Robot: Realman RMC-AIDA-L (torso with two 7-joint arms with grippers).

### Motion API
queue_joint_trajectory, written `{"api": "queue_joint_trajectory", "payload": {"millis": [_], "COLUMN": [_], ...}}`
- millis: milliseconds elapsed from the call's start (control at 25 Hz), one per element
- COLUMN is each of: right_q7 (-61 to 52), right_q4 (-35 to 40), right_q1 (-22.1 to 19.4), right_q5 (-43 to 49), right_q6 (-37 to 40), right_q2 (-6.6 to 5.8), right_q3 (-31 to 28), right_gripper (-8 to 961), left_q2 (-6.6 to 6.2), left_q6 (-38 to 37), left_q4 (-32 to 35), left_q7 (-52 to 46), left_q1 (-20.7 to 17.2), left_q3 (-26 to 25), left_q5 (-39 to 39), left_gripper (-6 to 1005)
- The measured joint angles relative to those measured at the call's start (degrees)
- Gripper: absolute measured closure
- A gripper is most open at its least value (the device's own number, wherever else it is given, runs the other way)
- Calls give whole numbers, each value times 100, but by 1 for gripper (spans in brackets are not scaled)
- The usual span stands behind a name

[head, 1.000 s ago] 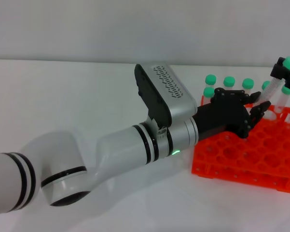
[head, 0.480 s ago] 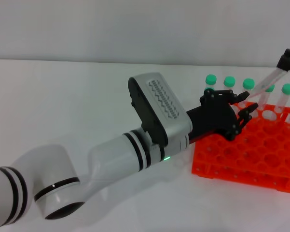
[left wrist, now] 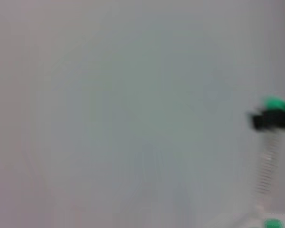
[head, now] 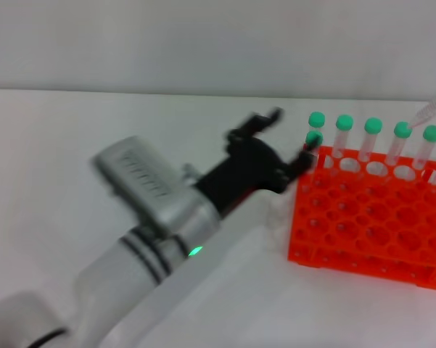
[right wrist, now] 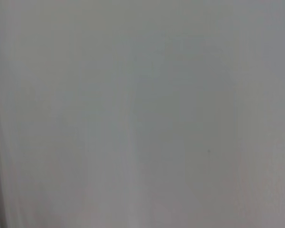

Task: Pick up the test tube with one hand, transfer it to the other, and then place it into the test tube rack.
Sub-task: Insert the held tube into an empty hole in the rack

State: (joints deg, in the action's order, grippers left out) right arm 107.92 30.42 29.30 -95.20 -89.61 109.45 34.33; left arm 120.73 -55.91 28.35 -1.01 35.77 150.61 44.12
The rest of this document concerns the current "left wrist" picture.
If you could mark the clear test tube green cap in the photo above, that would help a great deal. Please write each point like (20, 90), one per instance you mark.
(273, 224)
(273, 103)

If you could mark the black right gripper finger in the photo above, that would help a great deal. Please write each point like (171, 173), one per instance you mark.
(272, 120)

